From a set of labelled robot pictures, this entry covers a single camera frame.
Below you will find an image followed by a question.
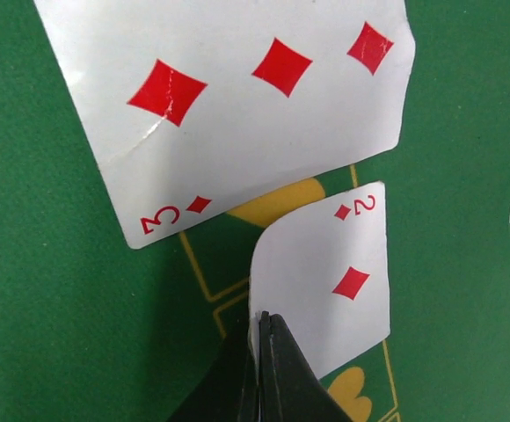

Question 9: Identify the three of diamonds card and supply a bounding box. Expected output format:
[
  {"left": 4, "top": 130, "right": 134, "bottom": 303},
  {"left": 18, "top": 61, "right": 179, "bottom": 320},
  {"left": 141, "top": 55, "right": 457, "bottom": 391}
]
[{"left": 36, "top": 1, "right": 415, "bottom": 249}]

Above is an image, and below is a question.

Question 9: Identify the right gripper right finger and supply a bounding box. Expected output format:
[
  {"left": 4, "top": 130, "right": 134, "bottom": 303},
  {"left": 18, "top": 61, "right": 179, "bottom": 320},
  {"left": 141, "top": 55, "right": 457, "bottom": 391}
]
[{"left": 259, "top": 311, "right": 351, "bottom": 422}]

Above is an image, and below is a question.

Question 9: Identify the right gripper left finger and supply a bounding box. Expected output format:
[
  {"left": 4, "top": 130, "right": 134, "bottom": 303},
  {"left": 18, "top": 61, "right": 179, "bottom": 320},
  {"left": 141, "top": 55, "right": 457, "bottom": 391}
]
[{"left": 169, "top": 321, "right": 259, "bottom": 422}]

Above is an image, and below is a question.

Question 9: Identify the two of diamonds card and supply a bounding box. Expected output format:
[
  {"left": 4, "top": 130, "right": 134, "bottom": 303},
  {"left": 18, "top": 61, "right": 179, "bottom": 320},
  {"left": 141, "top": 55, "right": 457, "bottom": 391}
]
[{"left": 249, "top": 181, "right": 390, "bottom": 379}]

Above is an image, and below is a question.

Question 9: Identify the round green poker mat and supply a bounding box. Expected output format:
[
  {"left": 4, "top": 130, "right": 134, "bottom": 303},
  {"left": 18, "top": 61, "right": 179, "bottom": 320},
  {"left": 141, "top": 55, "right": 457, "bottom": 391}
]
[{"left": 0, "top": 1, "right": 510, "bottom": 421}]

